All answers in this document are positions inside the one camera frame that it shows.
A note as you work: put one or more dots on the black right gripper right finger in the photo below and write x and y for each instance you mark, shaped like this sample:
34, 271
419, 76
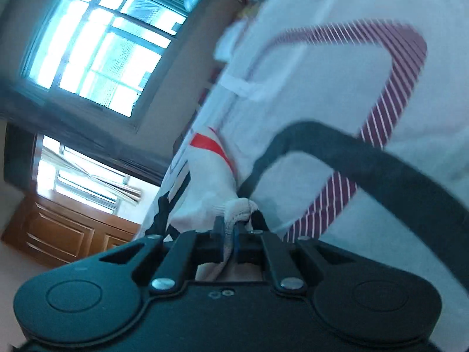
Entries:
248, 247

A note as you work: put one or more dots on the white pink patterned bed quilt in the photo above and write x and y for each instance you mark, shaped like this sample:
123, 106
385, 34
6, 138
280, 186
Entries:
347, 122

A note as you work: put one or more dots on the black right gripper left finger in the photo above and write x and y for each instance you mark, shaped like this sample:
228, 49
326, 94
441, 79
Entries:
210, 243

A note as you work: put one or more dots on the red black striped white sweater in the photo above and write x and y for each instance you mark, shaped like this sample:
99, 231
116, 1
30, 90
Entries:
200, 192

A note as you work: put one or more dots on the window with teal curtain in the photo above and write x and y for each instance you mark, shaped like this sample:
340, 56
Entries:
101, 54

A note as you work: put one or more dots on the brown wooden door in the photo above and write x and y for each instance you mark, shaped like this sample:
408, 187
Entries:
56, 230

